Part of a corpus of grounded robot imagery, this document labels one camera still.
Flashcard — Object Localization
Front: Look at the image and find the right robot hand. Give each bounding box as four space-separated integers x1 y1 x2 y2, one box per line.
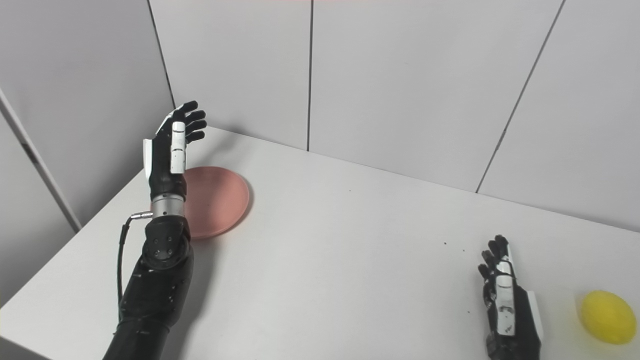
477 234 545 360

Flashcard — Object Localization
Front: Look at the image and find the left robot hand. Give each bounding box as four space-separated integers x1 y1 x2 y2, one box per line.
143 100 208 198

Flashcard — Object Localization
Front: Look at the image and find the pink plate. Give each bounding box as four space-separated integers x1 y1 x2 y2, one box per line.
150 166 250 240

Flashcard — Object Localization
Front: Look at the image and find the yellow lemon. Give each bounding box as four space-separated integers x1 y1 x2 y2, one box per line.
580 290 637 345

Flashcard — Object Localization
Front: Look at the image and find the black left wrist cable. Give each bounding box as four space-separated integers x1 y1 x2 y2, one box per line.
116 211 154 307

